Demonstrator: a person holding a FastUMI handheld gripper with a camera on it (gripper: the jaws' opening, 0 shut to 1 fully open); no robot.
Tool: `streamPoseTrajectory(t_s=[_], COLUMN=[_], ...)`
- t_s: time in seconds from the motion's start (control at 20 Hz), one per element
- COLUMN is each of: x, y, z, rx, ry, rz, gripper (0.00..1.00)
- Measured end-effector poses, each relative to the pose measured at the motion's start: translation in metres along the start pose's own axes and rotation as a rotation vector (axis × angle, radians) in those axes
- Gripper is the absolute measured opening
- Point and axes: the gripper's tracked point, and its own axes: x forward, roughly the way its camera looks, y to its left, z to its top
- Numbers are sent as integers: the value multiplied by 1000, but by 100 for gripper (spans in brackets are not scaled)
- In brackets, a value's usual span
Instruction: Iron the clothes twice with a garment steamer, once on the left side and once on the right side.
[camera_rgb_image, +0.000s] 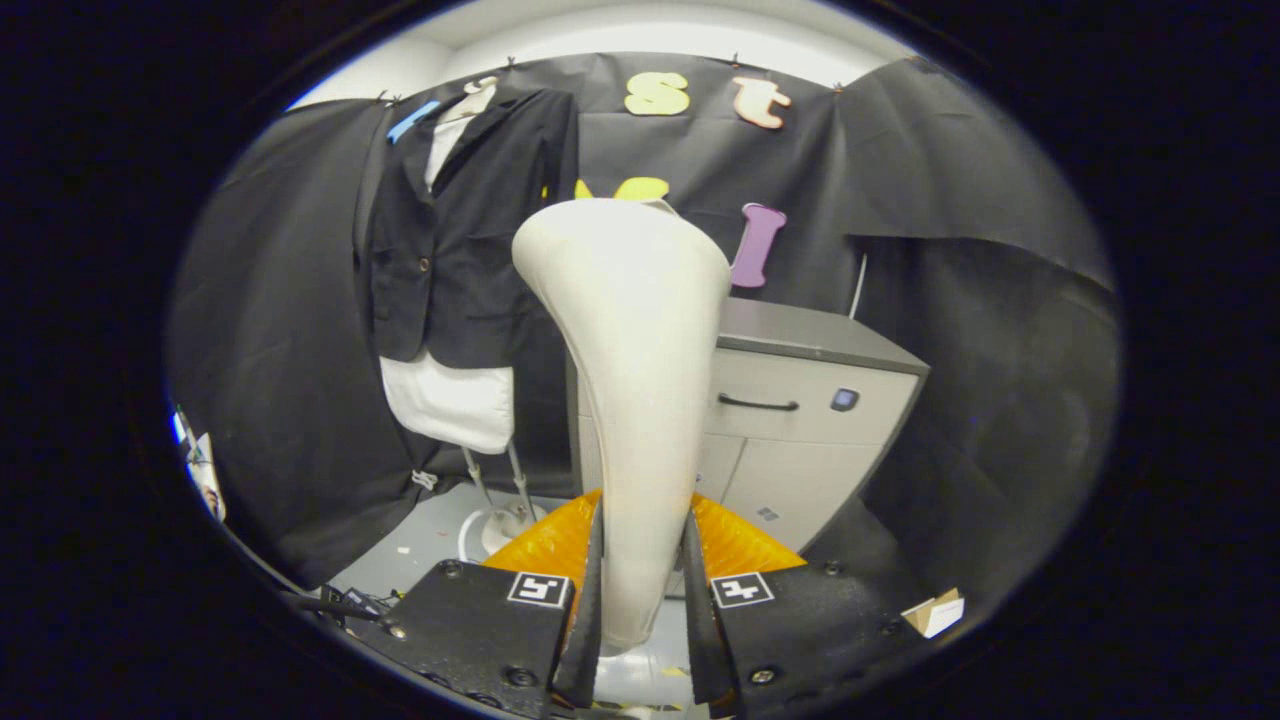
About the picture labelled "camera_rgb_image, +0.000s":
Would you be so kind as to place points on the white steamer base unit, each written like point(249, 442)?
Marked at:
point(500, 528)

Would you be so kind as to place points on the beige plastic hanger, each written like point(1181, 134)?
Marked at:
point(478, 98)

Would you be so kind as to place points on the black suit jacket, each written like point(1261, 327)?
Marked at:
point(470, 270)

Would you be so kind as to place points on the grey cabinet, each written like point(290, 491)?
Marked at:
point(800, 470)

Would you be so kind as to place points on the small cardboard box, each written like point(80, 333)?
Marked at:
point(938, 615)

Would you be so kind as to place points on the black backdrop cloth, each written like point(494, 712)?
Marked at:
point(950, 400)

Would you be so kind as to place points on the metal steamer stand poles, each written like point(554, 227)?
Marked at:
point(520, 483)

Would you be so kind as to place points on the white garment steamer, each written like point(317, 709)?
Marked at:
point(630, 400)

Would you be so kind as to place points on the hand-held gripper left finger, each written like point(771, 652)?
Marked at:
point(588, 640)

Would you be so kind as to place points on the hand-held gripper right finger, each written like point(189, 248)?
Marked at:
point(700, 640)

